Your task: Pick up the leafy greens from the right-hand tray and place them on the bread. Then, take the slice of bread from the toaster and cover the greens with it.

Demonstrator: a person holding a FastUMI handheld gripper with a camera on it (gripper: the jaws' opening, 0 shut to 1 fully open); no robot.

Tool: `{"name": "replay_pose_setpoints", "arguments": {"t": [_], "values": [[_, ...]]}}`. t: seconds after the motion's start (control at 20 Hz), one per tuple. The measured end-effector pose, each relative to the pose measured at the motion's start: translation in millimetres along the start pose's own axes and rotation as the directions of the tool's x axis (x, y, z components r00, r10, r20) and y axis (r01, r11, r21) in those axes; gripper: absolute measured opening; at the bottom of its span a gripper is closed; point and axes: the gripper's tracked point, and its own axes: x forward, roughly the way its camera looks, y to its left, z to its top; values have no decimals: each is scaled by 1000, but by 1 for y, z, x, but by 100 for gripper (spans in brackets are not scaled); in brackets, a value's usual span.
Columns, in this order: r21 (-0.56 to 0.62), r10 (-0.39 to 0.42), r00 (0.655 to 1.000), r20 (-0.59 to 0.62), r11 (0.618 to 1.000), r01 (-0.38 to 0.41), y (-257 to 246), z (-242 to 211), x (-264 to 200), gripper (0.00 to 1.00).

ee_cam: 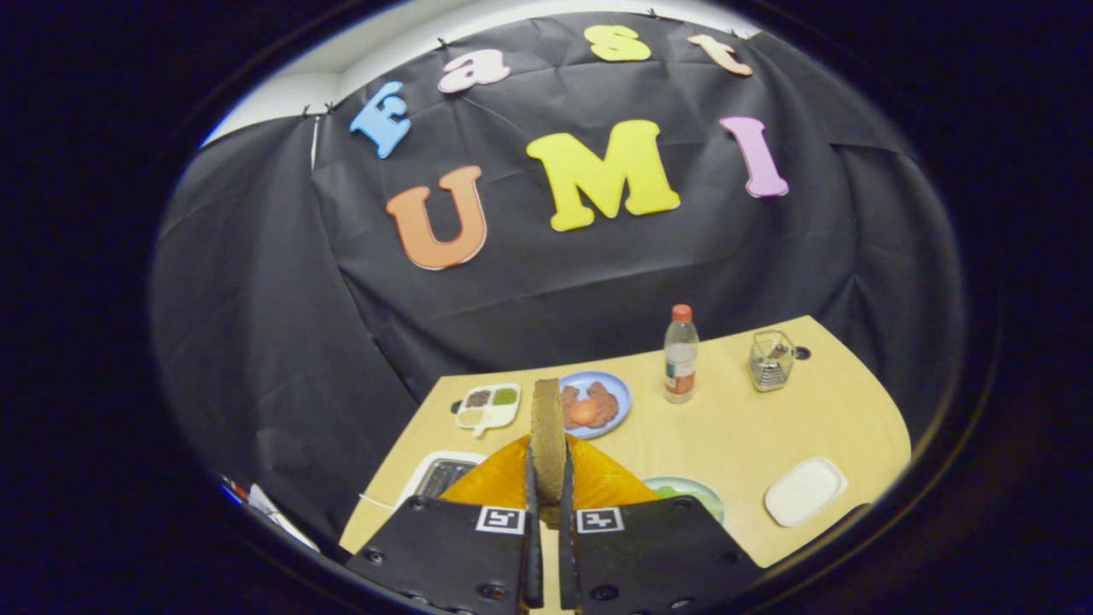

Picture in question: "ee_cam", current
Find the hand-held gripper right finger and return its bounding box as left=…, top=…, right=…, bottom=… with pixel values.
left=559, top=434, right=765, bottom=614

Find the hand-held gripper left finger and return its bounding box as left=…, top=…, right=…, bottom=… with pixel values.
left=346, top=434, right=545, bottom=614

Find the brown bread slice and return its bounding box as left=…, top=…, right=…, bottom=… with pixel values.
left=529, top=378, right=567, bottom=526

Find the white toaster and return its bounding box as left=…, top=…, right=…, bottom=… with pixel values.
left=397, top=450, right=489, bottom=507

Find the pale green plate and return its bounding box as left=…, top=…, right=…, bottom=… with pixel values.
left=640, top=477, right=726, bottom=524

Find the white divided condiment tray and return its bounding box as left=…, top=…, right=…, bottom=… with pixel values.
left=453, top=383, right=522, bottom=438

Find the blue plate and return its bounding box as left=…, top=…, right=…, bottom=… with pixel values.
left=559, top=371, right=632, bottom=440

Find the clear bottle with orange cap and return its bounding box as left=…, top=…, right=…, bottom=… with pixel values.
left=663, top=304, right=700, bottom=404

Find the white rectangular tray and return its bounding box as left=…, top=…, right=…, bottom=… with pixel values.
left=763, top=456, right=849, bottom=528

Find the metal wire basket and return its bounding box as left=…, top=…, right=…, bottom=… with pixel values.
left=749, top=330, right=796, bottom=393

